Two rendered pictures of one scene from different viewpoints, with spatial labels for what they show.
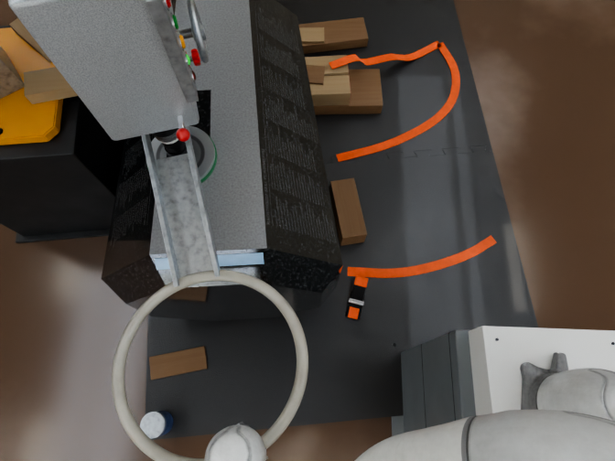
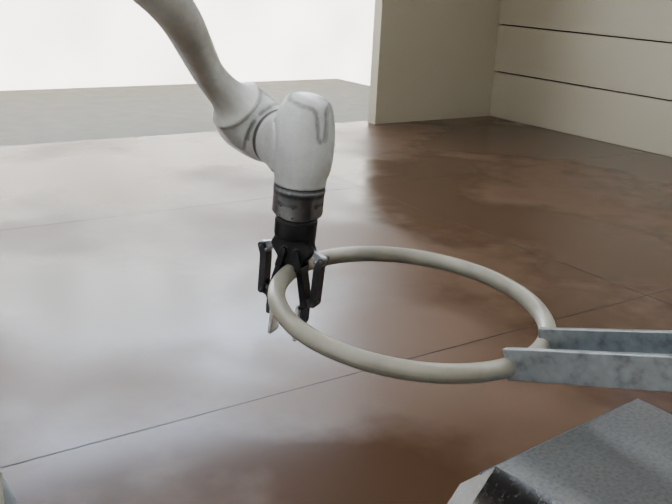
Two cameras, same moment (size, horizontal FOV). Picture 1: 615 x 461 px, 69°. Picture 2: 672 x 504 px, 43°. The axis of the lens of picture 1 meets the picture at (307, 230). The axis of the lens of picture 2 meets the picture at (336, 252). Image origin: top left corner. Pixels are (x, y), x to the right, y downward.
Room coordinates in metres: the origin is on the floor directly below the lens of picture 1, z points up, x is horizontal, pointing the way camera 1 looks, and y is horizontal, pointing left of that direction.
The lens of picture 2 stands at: (1.09, -0.68, 1.48)
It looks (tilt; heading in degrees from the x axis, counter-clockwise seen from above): 18 degrees down; 144
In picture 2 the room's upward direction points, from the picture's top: 3 degrees clockwise
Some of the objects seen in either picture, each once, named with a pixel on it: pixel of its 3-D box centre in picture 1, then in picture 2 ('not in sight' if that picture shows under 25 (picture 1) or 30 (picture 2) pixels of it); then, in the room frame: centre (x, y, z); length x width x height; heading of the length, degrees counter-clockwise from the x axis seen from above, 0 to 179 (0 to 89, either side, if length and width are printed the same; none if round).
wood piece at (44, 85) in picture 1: (57, 83); not in sight; (1.01, 0.88, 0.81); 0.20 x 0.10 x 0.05; 104
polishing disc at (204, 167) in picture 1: (180, 155); not in sight; (0.69, 0.40, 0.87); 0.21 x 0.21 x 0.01
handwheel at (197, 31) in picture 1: (184, 34); not in sight; (0.84, 0.31, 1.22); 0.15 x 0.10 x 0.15; 14
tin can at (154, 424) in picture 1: (156, 423); not in sight; (-0.14, 0.62, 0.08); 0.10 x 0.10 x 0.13
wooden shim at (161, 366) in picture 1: (178, 362); not in sight; (0.11, 0.57, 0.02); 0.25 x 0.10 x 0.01; 102
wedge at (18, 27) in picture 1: (40, 35); not in sight; (1.22, 0.99, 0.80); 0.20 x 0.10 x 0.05; 50
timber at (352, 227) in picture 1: (347, 211); not in sight; (0.83, -0.19, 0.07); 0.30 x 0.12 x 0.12; 10
